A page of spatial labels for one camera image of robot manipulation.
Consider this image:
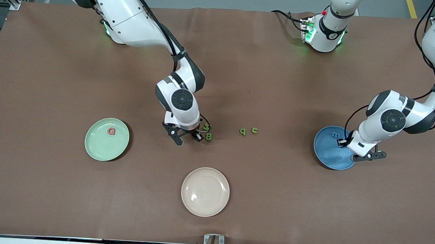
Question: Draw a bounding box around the blue plate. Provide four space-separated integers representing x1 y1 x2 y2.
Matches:
312 125 359 171

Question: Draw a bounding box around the beige plate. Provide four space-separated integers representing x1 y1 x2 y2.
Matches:
180 166 231 218

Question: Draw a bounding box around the brown table mat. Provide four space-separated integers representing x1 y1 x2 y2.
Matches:
0 0 435 244

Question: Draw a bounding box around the light green plate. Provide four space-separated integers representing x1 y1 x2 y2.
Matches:
84 116 131 163

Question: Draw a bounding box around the black left base cable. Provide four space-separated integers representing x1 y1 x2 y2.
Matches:
270 10 307 32

